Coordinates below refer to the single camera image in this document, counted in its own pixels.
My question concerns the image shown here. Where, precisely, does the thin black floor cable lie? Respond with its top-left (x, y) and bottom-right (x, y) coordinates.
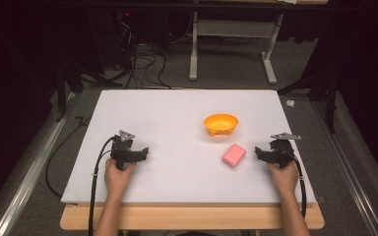
top-left (44, 115), bottom-right (92, 200)

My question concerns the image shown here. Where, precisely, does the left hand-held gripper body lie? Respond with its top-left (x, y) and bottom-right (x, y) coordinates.
top-left (109, 129), bottom-right (138, 171)

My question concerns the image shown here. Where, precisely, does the person's right hand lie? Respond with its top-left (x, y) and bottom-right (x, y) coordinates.
top-left (266, 159), bottom-right (300, 199)

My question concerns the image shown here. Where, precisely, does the wooden table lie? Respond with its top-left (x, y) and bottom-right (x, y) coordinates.
top-left (59, 201), bottom-right (326, 232)

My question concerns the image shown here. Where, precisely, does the person's left hand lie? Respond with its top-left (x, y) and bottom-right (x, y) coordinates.
top-left (103, 158), bottom-right (136, 202)

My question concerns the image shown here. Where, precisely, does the white metal desk frame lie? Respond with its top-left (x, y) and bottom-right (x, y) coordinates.
top-left (188, 11), bottom-right (285, 86)

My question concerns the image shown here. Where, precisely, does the black metal stand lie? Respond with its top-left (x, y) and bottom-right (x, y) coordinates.
top-left (54, 60), bottom-right (87, 123)
top-left (277, 70), bottom-right (340, 135)

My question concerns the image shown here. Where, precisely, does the tangle of black floor cables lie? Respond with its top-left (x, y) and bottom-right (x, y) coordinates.
top-left (109, 19), bottom-right (173, 90)

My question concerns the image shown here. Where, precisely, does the orange plastic bowl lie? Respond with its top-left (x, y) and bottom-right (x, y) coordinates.
top-left (203, 113), bottom-right (239, 138)

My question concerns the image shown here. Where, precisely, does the pink soap bar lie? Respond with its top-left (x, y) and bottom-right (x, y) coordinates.
top-left (221, 143), bottom-right (247, 169)

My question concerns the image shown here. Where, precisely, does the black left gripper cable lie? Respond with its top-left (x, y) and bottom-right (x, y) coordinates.
top-left (88, 136), bottom-right (116, 236)

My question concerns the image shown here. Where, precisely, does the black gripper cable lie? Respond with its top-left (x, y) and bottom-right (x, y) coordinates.
top-left (88, 136), bottom-right (116, 236)
top-left (283, 147), bottom-right (308, 219)

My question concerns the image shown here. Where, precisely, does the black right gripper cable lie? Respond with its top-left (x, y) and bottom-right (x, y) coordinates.
top-left (283, 147), bottom-right (308, 219)

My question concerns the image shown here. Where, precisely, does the white foam board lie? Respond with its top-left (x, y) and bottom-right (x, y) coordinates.
top-left (60, 88), bottom-right (318, 207)

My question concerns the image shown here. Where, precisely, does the aluminium rail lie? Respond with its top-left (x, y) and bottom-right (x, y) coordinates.
top-left (310, 99), bottom-right (378, 236)
top-left (0, 92), bottom-right (78, 236)

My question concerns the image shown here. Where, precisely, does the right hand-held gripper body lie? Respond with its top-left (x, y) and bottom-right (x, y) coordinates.
top-left (268, 132), bottom-right (303, 170)

